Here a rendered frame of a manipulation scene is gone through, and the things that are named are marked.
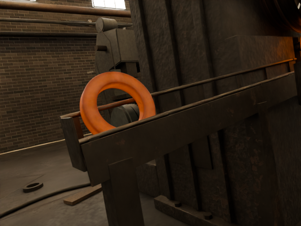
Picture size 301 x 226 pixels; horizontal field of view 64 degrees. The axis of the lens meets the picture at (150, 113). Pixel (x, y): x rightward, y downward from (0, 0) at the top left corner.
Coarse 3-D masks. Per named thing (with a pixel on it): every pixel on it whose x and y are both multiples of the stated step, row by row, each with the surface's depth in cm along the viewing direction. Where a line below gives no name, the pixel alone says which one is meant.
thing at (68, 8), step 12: (0, 0) 505; (60, 12) 580; (72, 12) 594; (84, 12) 609; (96, 12) 627; (108, 12) 646; (120, 12) 667; (72, 24) 617; (84, 24) 633; (120, 24) 693; (132, 24) 717; (0, 36) 543; (12, 36) 555; (24, 36) 569; (36, 36) 584; (48, 36) 599; (60, 36) 615; (72, 36) 632; (84, 36) 650; (96, 36) 670
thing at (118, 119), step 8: (128, 104) 205; (136, 104) 203; (112, 112) 207; (120, 112) 195; (128, 112) 189; (136, 112) 194; (112, 120) 210; (120, 120) 197; (128, 120) 188; (136, 120) 189; (152, 160) 172; (136, 168) 180; (144, 168) 170; (152, 168) 162; (136, 176) 182; (144, 176) 172; (152, 176) 163; (144, 184) 174; (152, 184) 165; (144, 192) 177; (152, 192) 167
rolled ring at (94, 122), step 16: (96, 80) 56; (112, 80) 58; (128, 80) 60; (96, 96) 54; (144, 96) 60; (80, 112) 54; (96, 112) 53; (144, 112) 59; (96, 128) 51; (112, 128) 53
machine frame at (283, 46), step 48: (144, 0) 134; (192, 0) 103; (240, 0) 103; (144, 48) 136; (192, 48) 111; (240, 48) 93; (288, 48) 115; (192, 96) 115; (192, 144) 120; (240, 144) 99; (288, 144) 110; (192, 192) 124; (240, 192) 103; (288, 192) 108
